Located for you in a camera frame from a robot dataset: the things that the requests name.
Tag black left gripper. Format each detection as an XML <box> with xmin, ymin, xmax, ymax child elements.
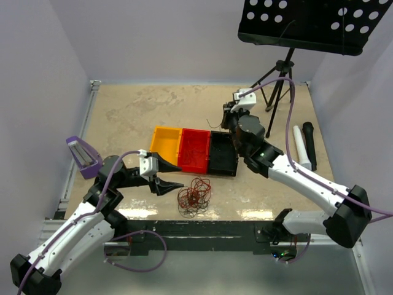
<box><xmin>115</xmin><ymin>152</ymin><xmax>184</xmax><ymax>195</ymax></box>

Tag red and black wires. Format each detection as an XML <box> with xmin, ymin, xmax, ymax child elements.
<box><xmin>177</xmin><ymin>175</ymin><xmax>213</xmax><ymax>219</ymax></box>

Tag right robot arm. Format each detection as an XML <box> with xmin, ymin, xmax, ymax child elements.
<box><xmin>221</xmin><ymin>101</ymin><xmax>372</xmax><ymax>248</ymax></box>

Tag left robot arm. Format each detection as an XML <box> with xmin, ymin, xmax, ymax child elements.
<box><xmin>10</xmin><ymin>149</ymin><xmax>182</xmax><ymax>294</ymax></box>

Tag yellow plastic bin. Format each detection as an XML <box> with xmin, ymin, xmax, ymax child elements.
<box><xmin>149</xmin><ymin>126</ymin><xmax>182</xmax><ymax>165</ymax></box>

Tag red plastic bin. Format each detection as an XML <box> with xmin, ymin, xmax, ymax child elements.
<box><xmin>177</xmin><ymin>128</ymin><xmax>211</xmax><ymax>175</ymax></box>

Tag black plastic bin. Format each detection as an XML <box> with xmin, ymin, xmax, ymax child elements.
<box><xmin>207</xmin><ymin>131</ymin><xmax>238</xmax><ymax>177</ymax></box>

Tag black music stand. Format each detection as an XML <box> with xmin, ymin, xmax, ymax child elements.
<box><xmin>237</xmin><ymin>0</ymin><xmax>388</xmax><ymax>138</ymax></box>

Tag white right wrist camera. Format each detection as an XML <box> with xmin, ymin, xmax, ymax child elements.
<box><xmin>230</xmin><ymin>88</ymin><xmax>257</xmax><ymax>113</ymax></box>

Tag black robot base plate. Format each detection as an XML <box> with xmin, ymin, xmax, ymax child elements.
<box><xmin>109</xmin><ymin>218</ymin><xmax>307</xmax><ymax>256</ymax></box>

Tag aluminium table frame rail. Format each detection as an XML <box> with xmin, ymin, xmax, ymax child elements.
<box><xmin>37</xmin><ymin>80</ymin><xmax>101</xmax><ymax>246</ymax></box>

